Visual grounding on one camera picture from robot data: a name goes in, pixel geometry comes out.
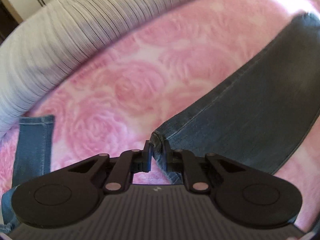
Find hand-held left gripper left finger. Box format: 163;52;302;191
50;140;153;194

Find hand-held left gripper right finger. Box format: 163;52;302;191
162;140;265;194

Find dark grey jeans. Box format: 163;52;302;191
151;11;320;184

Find blue jeans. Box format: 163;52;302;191
0;115;55;234

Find pink rose blanket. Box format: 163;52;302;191
0;0;320;233

